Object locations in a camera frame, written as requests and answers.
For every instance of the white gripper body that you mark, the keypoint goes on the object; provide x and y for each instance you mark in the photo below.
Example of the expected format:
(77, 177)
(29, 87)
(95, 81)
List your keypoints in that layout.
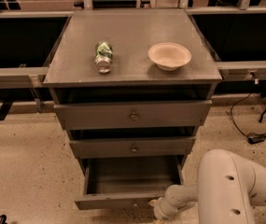
(160, 208)

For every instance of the grey bottom drawer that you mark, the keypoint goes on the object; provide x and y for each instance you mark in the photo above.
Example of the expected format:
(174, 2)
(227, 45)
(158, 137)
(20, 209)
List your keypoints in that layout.
(127, 182)

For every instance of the grey drawer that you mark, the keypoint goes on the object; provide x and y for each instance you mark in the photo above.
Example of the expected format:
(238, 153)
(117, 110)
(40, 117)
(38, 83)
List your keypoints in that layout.
(131, 147)
(127, 182)
(132, 114)

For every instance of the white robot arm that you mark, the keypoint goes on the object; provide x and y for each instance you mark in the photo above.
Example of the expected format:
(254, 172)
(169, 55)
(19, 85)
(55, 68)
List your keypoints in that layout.
(228, 187)

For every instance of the grey middle drawer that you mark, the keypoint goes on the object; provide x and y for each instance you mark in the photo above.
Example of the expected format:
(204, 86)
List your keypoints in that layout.
(131, 147)

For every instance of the grey wooden drawer cabinet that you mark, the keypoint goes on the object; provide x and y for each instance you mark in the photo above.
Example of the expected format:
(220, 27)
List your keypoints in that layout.
(74, 79)

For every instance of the grey top drawer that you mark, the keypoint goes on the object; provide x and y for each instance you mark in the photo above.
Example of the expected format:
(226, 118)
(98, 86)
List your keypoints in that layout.
(132, 114)

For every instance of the white paper bowl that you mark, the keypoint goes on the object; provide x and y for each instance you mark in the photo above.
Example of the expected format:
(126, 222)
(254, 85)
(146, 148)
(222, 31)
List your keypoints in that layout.
(169, 56)

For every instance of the black object bottom left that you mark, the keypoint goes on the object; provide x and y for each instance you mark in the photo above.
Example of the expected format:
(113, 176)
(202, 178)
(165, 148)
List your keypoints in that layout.
(3, 219)

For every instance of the crushed green soda can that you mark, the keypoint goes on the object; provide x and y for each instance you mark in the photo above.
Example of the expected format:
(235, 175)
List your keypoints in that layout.
(103, 57)

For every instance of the black power adapter with cable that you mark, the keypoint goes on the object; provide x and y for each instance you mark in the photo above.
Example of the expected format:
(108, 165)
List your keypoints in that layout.
(251, 138)

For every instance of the grey metal rail right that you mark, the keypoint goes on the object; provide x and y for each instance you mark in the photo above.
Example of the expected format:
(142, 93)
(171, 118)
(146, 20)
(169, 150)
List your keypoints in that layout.
(242, 71)

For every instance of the grey metal rail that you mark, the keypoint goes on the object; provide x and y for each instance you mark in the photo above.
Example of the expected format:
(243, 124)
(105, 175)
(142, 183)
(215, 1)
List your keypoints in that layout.
(242, 71)
(19, 78)

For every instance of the grey metal rail left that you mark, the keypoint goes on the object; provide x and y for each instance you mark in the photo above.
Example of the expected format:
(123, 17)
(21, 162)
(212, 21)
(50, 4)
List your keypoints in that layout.
(19, 78)

